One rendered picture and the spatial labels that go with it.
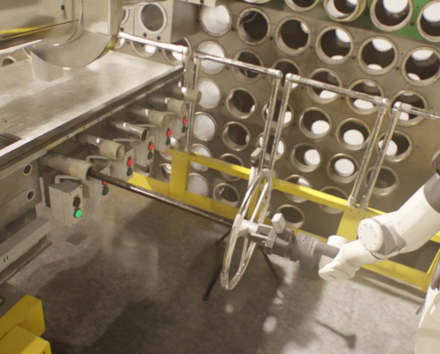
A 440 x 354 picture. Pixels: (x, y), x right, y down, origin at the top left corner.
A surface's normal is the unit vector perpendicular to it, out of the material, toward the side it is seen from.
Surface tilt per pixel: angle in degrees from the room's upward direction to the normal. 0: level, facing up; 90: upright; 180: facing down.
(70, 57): 90
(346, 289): 0
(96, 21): 90
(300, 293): 0
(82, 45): 90
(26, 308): 0
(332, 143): 90
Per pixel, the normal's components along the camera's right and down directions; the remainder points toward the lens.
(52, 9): 0.92, 0.30
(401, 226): -0.90, 0.14
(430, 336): -0.35, 0.74
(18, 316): 0.14, -0.85
